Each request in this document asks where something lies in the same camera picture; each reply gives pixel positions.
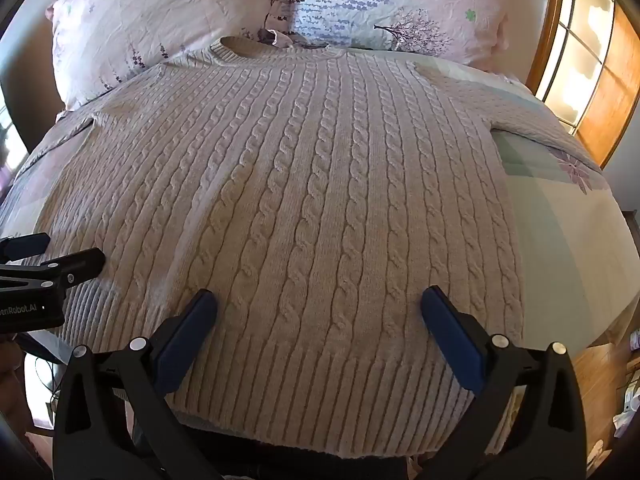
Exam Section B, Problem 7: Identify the wooden framed window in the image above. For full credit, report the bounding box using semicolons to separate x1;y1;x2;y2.
526;0;640;170

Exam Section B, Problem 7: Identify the pink pillow with tree print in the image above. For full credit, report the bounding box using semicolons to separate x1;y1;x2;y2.
287;0;518;58

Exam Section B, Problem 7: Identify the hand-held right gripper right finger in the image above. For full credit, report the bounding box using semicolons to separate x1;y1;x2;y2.
419;285;587;480

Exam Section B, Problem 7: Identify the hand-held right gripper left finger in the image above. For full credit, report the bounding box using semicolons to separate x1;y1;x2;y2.
53;288;219;480

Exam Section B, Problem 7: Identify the pink floral pillow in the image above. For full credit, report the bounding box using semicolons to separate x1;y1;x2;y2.
46;0;301;111

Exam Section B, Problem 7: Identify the pastel patchwork bed sheet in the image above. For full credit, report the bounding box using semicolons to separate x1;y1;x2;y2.
0;50;638;356

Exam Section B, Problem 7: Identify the beige cable-knit sweater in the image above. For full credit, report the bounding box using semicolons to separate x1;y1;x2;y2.
30;36;601;461

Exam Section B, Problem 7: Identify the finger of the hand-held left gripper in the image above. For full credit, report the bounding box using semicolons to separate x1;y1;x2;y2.
0;233;52;262
0;248;106;295

